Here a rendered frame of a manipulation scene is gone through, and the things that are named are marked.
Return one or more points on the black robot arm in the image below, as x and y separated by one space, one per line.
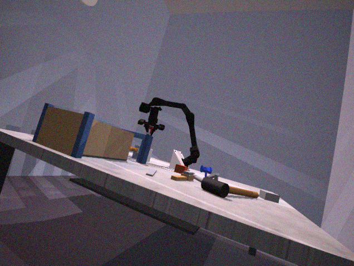
194 150

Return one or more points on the black mallet with wooden handle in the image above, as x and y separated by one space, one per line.
222 189

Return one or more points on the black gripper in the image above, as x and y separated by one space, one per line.
152 122

